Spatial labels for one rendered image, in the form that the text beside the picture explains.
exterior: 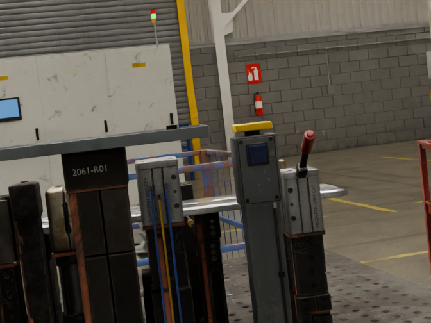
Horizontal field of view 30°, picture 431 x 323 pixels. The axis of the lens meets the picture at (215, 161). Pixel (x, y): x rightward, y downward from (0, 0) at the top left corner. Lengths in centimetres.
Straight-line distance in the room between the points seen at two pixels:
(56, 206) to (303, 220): 45
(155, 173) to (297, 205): 27
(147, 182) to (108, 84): 822
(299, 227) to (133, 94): 825
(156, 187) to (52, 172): 814
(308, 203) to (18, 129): 817
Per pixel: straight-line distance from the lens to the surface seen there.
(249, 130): 130
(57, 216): 146
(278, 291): 134
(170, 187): 144
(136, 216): 157
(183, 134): 125
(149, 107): 970
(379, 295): 200
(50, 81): 957
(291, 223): 148
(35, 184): 143
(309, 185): 148
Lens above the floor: 119
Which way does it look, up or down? 4 degrees down
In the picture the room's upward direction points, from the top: 6 degrees counter-clockwise
